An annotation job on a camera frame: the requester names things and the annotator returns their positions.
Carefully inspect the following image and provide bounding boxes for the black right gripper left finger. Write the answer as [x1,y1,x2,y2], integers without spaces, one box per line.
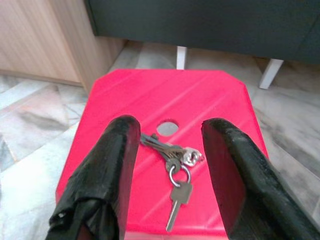
[45,114,141,240]

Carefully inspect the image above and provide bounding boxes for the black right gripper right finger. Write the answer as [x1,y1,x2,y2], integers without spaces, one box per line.
[201,117,320,240]

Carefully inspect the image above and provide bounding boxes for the red plastic stool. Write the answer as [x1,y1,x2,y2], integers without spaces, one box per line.
[55,69,270,240]

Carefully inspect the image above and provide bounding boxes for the white sofa leg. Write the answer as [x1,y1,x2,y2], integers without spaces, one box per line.
[176,46,188,71]
[258,59,285,89]

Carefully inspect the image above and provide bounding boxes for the light wooden cabinet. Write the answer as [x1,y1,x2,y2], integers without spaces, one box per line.
[0,0,126,93]

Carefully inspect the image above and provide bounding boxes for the dark grey sofa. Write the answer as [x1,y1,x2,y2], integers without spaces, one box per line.
[84,0,320,64]

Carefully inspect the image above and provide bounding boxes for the silver key bunch on ring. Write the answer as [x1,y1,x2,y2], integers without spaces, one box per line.
[139,132,205,232]

